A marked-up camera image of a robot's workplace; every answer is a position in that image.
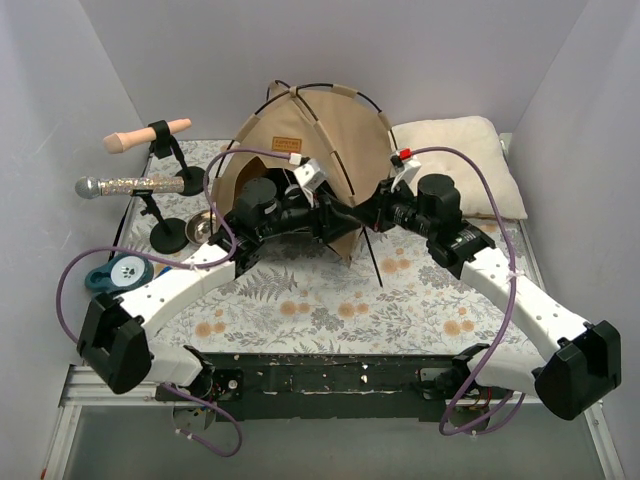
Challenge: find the beige fabric pet tent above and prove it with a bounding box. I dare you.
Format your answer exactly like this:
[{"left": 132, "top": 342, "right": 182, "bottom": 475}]
[{"left": 207, "top": 86, "right": 396, "bottom": 274}]

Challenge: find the cream plush pillow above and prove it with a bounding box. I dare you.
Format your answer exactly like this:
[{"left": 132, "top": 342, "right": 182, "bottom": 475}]
[{"left": 388, "top": 115, "right": 529, "bottom": 221}]

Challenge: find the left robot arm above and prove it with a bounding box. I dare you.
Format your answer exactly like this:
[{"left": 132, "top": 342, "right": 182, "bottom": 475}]
[{"left": 78, "top": 178, "right": 360, "bottom": 400}]

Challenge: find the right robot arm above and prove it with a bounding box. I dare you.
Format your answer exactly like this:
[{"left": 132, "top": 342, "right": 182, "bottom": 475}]
[{"left": 354, "top": 174, "right": 621, "bottom": 420}]

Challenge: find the stainless steel pet bowl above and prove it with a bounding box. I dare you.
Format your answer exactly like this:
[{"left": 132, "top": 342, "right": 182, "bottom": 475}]
[{"left": 185, "top": 210, "right": 216, "bottom": 245}]

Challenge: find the rear black microphone stand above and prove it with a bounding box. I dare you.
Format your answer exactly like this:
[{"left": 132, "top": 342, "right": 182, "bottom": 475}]
[{"left": 147, "top": 120, "right": 210, "bottom": 197}]

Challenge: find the floral patterned table mat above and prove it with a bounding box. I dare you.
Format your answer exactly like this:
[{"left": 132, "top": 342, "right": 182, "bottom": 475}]
[{"left": 119, "top": 138, "right": 554, "bottom": 357}]

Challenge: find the black round stand base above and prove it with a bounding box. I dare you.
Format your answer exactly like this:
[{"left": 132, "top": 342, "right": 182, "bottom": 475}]
[{"left": 136, "top": 190, "right": 189, "bottom": 254}]

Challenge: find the peach toy microphone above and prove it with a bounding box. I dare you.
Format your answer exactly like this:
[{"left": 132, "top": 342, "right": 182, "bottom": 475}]
[{"left": 103, "top": 118, "right": 192, "bottom": 154}]

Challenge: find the silver glitter toy microphone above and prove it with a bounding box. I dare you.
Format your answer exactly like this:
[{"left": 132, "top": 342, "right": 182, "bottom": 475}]
[{"left": 75, "top": 177, "right": 185, "bottom": 200}]

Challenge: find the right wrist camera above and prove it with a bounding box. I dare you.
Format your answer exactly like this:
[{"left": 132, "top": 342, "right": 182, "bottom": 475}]
[{"left": 390, "top": 148, "right": 421, "bottom": 189}]

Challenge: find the black table front frame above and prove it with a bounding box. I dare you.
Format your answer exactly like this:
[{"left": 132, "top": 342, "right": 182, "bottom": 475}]
[{"left": 134, "top": 352, "right": 571, "bottom": 421}]

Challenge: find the aluminium rail frame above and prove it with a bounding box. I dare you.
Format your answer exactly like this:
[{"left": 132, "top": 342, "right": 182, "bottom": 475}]
[{"left": 58, "top": 366, "right": 626, "bottom": 479}]

